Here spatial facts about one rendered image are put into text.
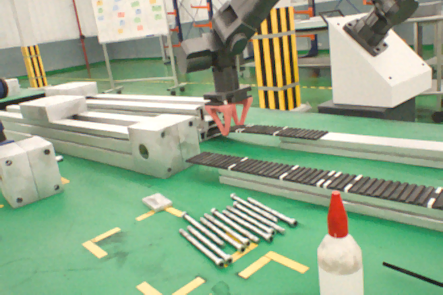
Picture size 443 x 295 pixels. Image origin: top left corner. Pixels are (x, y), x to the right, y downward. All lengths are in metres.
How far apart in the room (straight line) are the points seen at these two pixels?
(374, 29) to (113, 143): 0.71
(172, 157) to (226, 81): 0.22
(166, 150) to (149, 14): 5.91
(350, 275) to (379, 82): 0.78
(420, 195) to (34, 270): 0.49
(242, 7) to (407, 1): 0.42
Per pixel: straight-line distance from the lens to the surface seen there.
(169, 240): 0.54
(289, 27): 4.21
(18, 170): 0.77
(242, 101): 0.90
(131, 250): 0.54
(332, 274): 0.36
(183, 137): 0.76
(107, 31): 7.21
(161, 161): 0.73
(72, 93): 1.37
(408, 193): 0.54
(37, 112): 1.11
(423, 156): 0.72
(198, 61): 0.82
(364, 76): 1.11
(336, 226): 0.35
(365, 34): 1.12
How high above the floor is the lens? 1.05
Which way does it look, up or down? 15 degrees down
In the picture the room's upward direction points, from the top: 8 degrees counter-clockwise
